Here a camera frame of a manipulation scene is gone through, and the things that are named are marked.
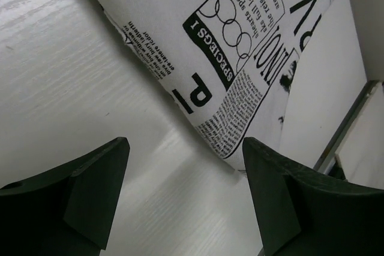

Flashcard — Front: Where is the newspaper print cloth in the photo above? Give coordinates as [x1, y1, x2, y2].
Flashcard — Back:
[74, 0, 359, 176]

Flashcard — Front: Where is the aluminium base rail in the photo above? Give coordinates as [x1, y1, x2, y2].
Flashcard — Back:
[313, 80, 382, 180]

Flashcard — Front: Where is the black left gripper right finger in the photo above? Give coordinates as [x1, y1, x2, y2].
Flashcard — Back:
[242, 137, 383, 255]

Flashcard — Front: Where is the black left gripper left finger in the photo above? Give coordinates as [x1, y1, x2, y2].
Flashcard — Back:
[1, 137, 130, 255]

